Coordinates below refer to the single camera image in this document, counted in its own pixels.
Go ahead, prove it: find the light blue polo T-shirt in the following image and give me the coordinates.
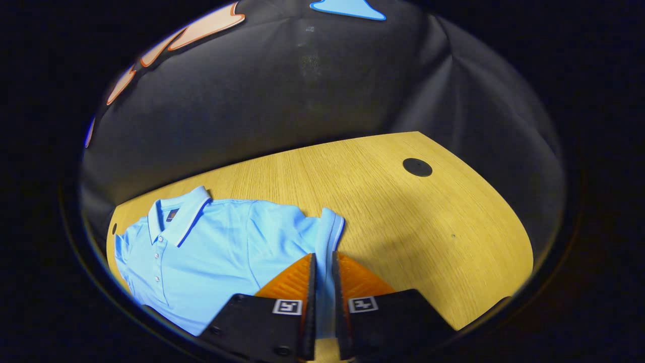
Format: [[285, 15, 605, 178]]
[[115, 186, 346, 338]]

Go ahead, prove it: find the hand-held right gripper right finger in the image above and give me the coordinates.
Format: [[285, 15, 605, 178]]
[[332, 251, 457, 361]]

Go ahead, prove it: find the black backdrop cloth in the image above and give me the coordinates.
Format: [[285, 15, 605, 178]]
[[81, 0, 567, 263]]

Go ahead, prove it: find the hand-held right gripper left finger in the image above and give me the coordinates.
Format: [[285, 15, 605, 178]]
[[199, 253, 317, 361]]

